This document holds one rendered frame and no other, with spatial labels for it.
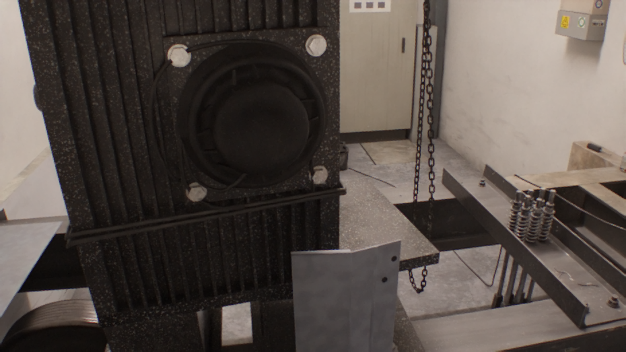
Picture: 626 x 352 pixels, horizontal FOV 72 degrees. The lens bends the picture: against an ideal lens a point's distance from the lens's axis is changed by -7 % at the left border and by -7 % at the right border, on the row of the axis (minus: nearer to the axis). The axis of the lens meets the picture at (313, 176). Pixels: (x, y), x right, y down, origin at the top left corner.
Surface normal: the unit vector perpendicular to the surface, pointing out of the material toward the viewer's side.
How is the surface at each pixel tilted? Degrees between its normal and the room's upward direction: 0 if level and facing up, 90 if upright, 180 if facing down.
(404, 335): 0
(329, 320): 90
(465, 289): 0
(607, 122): 90
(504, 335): 0
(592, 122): 90
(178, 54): 90
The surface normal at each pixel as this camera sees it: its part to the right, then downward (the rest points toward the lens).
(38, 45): 0.29, 0.39
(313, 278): 0.04, 0.40
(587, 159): -0.99, 0.08
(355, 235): -0.02, -0.91
